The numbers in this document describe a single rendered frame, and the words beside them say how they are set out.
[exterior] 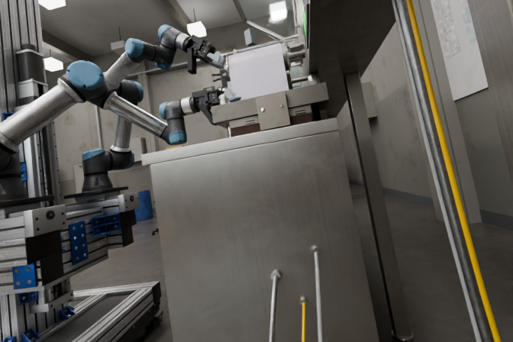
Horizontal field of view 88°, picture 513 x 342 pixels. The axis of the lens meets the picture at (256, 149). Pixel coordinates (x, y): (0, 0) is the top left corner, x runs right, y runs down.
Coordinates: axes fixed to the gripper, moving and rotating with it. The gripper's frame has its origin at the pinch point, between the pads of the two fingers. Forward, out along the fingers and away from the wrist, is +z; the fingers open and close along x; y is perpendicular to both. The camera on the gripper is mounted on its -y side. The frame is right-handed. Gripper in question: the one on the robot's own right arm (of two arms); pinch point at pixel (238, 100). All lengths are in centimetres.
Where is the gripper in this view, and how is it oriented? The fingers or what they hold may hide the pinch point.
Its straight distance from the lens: 114.7
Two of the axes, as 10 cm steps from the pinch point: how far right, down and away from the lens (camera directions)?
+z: 9.7, -1.7, -1.8
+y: -1.6, -9.8, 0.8
